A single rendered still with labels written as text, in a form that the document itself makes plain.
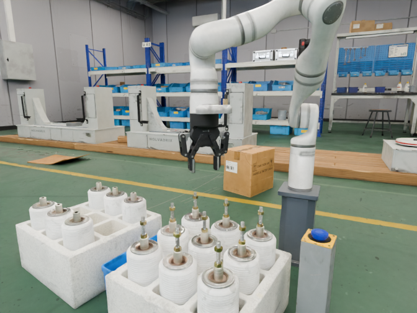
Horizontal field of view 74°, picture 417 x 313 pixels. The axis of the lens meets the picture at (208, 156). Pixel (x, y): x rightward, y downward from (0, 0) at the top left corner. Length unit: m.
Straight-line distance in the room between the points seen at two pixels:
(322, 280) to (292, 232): 0.42
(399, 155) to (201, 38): 2.17
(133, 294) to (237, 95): 2.25
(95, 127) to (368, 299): 3.42
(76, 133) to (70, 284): 3.17
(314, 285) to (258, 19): 0.65
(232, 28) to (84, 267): 0.82
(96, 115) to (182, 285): 3.29
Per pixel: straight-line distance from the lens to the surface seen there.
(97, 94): 3.85
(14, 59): 7.26
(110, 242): 1.04
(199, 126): 0.69
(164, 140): 3.11
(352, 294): 1.15
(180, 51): 10.46
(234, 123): 2.78
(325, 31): 0.82
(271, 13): 0.76
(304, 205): 1.11
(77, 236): 1.01
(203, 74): 0.69
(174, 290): 0.73
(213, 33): 0.69
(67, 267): 1.00
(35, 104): 4.96
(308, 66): 0.89
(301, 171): 1.09
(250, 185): 1.86
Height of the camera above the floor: 0.65
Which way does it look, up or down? 12 degrees down
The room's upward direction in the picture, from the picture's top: straight up
